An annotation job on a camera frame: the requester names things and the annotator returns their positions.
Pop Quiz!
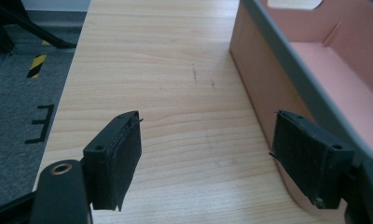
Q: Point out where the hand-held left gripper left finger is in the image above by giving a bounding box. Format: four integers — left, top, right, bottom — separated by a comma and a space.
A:
82, 110, 144, 213

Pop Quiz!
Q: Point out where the black tripod leg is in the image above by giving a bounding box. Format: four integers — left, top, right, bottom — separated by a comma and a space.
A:
0, 0, 78, 54

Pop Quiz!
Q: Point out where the black floor tape mark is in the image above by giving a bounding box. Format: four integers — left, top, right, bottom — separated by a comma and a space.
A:
24, 104, 55, 145

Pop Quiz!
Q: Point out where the yellow black striped floor tape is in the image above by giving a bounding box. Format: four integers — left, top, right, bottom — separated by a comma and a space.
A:
26, 53, 48, 79

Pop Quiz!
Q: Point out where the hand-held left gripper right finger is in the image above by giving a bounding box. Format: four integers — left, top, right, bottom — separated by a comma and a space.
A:
269, 109, 356, 210

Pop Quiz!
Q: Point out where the pink storage box grey rim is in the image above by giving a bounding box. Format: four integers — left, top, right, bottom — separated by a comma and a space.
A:
228, 0, 373, 218

